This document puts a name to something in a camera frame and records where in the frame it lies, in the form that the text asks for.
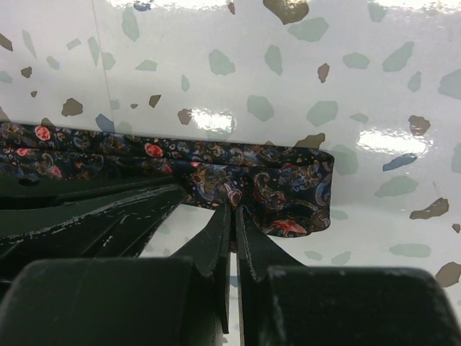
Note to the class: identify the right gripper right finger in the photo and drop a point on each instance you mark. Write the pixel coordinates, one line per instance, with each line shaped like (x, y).
(284, 302)

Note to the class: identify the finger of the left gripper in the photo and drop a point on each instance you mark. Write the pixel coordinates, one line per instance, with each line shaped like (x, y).
(26, 193)
(119, 225)

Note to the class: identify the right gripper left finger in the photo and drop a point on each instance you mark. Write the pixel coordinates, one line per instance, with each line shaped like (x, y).
(177, 300)

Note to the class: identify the navy floral paisley tie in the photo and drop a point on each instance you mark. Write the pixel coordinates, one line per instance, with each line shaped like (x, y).
(286, 190)

